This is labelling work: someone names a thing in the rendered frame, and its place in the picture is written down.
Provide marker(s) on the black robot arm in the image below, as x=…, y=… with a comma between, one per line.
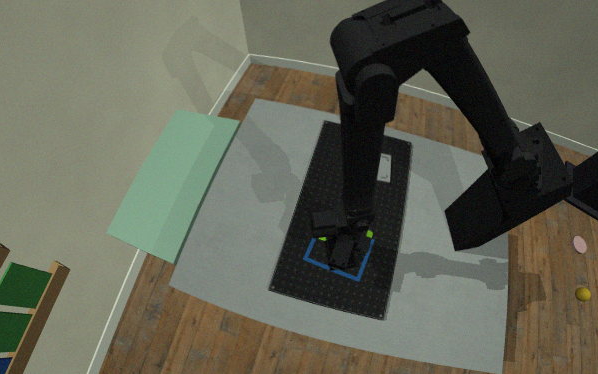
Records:
x=373, y=62

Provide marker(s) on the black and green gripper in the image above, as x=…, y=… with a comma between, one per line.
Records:
x=360, y=246

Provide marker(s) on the blue tape outline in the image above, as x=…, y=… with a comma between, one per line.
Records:
x=338, y=271

